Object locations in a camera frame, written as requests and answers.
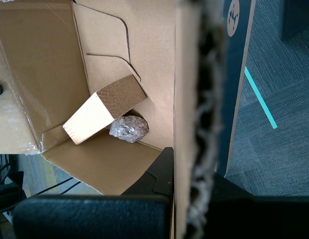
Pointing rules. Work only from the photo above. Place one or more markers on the light wooden block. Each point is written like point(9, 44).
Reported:
point(94, 119)

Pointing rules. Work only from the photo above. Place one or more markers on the brown cardboard box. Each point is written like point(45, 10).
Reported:
point(45, 49)

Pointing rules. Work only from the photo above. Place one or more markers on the speckled beige rock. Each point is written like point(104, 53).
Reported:
point(129, 129)

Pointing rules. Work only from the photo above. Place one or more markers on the teal floor tape line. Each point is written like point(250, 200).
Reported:
point(260, 97)

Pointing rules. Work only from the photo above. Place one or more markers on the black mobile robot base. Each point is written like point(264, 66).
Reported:
point(7, 191)

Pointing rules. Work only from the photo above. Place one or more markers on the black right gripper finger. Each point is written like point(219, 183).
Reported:
point(94, 216)
point(256, 216)

